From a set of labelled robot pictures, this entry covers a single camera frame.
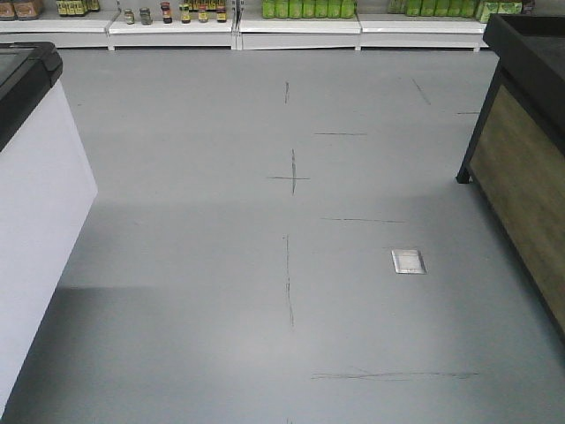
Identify white supermarket shelf unit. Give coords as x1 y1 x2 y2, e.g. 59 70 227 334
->
1 1 486 51

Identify metal floor socket plate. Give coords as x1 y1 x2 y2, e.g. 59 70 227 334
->
391 249 427 275

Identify white chest freezer black lid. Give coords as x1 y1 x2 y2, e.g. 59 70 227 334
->
1 42 98 405

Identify black wooden fruit display stand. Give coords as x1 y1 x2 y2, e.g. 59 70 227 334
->
456 14 564 335

